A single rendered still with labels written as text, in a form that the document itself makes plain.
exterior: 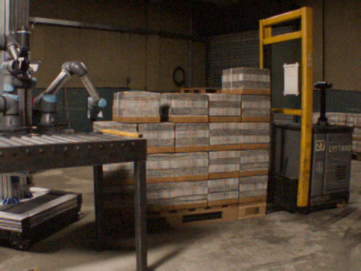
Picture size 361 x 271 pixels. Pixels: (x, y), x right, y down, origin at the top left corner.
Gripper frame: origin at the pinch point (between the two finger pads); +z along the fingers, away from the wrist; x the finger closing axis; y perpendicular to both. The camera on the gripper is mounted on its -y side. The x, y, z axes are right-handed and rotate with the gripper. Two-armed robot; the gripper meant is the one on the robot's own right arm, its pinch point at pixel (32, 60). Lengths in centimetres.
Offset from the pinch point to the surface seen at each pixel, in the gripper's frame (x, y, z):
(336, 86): -792, -110, -92
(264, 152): -201, 43, 40
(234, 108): -170, 9, 25
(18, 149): 21, 47, 37
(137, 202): -48, 73, 48
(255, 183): -198, 71, 36
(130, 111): -95, 21, -16
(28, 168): 16, 56, 38
